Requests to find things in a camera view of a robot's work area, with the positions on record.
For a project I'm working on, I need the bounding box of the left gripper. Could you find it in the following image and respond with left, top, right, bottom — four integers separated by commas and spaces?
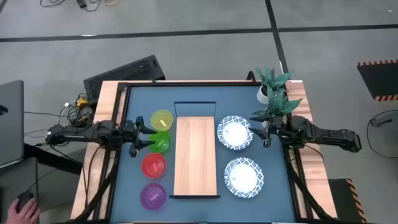
119, 116, 157, 151

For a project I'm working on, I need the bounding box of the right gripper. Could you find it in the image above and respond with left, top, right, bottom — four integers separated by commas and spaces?
248, 113, 290, 141

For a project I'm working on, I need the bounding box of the green translucent plastic bowl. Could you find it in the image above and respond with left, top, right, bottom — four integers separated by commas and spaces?
148, 130, 171, 154

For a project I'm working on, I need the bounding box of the yellow translucent plastic bowl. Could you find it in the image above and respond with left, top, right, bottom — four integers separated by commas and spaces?
150, 109, 174, 132

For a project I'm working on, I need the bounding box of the blue patterned white plate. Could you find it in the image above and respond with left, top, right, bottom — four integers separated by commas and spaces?
223, 157, 265, 199
216, 114, 254, 151

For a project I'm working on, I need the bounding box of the red translucent plastic bowl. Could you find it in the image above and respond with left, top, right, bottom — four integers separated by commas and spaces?
141, 152, 167, 179

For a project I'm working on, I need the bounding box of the purple translucent plastic bowl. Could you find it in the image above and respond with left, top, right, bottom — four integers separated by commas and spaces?
139, 182, 167, 211

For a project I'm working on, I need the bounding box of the green plant in white pot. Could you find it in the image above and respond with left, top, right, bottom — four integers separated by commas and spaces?
251, 88, 303, 130
254, 64, 295, 105

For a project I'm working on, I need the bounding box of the black curved clamp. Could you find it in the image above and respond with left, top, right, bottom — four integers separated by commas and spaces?
246, 70, 259, 85

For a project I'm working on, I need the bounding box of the wooden tray board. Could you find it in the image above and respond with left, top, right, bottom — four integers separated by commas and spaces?
169, 101, 221, 200

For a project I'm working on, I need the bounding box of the black perforated computer case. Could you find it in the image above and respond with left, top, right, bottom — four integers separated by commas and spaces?
83, 54, 166, 103

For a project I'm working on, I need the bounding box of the black hazard-striped floor mat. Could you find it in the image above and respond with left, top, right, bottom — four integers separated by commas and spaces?
328, 178, 368, 224
356, 59, 398, 102

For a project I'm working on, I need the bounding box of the grey floor stand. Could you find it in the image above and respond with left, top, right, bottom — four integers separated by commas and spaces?
369, 110, 398, 128

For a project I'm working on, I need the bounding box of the grey laptop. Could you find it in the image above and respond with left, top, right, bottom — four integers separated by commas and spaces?
0, 80, 25, 167

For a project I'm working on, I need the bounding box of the black computer mouse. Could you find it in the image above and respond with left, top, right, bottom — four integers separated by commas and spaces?
15, 190, 34, 212

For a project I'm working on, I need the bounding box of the dark grey desk pad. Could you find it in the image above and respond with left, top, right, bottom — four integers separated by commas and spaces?
0, 157, 40, 224

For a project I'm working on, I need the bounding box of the person's hand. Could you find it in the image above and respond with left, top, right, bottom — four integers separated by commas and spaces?
5, 198, 40, 224

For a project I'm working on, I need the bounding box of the tangle of black cables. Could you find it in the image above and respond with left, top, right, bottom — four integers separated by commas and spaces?
23, 93, 94, 147

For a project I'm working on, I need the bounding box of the black looped floor cable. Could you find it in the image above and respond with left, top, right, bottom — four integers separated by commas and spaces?
366, 109, 398, 159

